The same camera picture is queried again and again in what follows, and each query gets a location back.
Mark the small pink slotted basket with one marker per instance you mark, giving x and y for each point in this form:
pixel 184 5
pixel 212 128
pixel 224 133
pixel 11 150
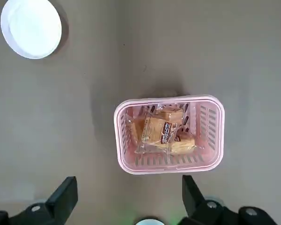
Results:
pixel 208 131

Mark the white round plate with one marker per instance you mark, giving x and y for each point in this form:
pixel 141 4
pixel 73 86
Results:
pixel 30 28

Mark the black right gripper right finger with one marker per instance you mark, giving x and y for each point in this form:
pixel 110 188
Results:
pixel 194 201

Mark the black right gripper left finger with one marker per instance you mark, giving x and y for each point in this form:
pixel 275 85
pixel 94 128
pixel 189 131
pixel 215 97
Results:
pixel 61 199

